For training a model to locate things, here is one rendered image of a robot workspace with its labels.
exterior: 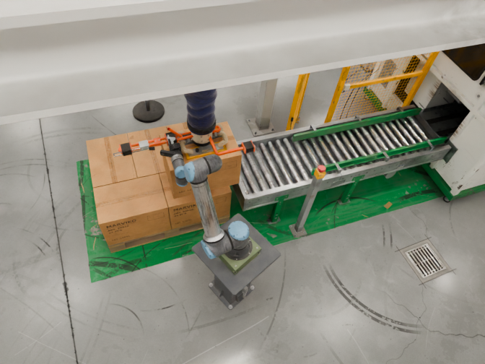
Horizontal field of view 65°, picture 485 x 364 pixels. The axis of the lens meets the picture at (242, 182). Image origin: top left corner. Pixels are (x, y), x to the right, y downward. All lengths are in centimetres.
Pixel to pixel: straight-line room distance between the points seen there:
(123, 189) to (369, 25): 316
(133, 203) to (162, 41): 304
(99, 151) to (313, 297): 247
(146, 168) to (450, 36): 326
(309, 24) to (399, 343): 351
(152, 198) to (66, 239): 104
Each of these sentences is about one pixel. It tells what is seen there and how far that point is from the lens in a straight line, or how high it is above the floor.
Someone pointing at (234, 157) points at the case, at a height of 106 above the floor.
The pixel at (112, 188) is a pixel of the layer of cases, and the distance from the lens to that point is 363.
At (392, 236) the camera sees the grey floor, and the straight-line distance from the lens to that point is 433.
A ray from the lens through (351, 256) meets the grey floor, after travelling 404.
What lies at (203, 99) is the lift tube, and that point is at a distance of 270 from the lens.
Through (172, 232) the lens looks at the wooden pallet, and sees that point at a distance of 383.
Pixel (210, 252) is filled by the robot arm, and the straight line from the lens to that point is 262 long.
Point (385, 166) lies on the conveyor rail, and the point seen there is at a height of 55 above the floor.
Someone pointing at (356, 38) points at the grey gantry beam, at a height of 311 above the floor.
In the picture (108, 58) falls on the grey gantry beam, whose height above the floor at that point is 313.
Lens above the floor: 341
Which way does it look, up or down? 53 degrees down
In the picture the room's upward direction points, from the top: 7 degrees clockwise
